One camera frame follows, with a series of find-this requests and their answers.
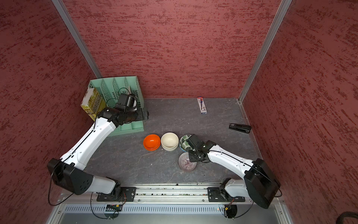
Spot small green leaf bowl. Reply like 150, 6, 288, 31
179, 134, 193, 152

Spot small pink striped bowl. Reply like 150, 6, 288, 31
178, 152, 197, 167

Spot small orange bowl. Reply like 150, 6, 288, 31
143, 134, 161, 148

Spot small cream bowl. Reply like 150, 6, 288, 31
161, 133, 179, 148

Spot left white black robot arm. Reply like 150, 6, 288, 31
47, 93, 149, 199

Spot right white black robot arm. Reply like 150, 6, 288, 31
180, 134, 281, 209

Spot large pink striped bowl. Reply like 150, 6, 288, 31
180, 167, 196, 172

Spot green plastic file organizer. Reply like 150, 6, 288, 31
88, 76, 145, 137

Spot large cream bowl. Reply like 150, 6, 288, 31
161, 143, 179, 152

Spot large orange bowl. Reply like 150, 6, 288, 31
144, 144, 161, 151

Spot yellow book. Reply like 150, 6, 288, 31
81, 88, 107, 121

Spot white pencil lead box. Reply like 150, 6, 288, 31
197, 97, 207, 114

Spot black stapler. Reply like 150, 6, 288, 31
229, 123, 252, 133

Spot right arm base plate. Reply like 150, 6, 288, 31
207, 187, 246, 203

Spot aluminium mounting rail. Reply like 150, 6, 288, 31
58, 183, 283, 204

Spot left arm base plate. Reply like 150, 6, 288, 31
97, 187, 137, 203

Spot right base cable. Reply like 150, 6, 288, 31
223, 201, 254, 219

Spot base cable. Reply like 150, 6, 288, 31
223, 201, 254, 219
89, 187, 126, 220

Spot left base cable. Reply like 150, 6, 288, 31
89, 187, 126, 220

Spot left aluminium corner post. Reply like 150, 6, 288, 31
52, 0, 103, 78

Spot aluminium corner post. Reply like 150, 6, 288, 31
52, 0, 103, 78
238, 0, 292, 104

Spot right aluminium corner post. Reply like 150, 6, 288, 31
238, 0, 292, 104

